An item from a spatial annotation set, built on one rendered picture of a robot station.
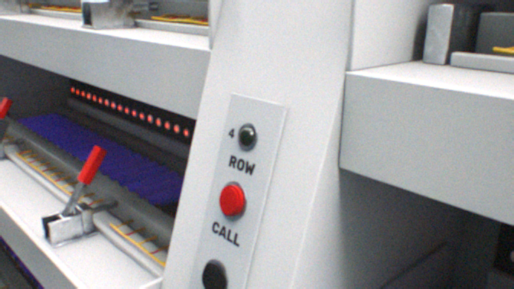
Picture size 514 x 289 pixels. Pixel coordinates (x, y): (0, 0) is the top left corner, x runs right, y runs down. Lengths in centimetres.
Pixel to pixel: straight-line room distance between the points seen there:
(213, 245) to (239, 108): 7
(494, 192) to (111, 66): 29
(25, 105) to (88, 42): 47
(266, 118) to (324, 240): 7
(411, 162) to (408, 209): 10
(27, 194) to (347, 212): 41
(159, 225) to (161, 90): 14
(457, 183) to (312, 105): 7
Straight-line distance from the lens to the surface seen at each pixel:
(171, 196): 49
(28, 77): 87
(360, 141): 21
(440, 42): 24
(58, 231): 45
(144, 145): 63
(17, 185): 61
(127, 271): 40
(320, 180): 21
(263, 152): 23
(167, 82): 32
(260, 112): 23
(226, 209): 24
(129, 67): 36
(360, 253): 26
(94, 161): 45
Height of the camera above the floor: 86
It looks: 6 degrees down
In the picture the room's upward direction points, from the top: 13 degrees clockwise
